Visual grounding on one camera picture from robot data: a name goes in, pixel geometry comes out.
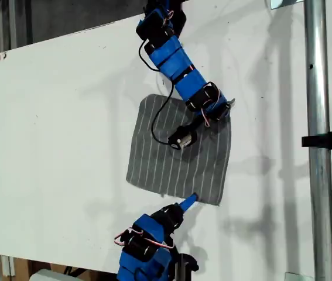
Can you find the grey white-striped towel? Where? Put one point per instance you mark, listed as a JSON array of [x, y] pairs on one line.
[[168, 169]]

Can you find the black clamp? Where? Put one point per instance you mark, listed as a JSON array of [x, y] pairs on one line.
[[329, 140]]

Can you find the large cardboard box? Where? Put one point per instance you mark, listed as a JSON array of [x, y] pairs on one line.
[[19, 267]]

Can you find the short black camera stalk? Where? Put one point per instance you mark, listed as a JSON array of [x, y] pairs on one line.
[[195, 125]]

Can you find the black camera box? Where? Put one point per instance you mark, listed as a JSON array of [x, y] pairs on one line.
[[189, 263], [183, 140]]

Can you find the steel post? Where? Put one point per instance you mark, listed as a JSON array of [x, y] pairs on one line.
[[318, 87]]

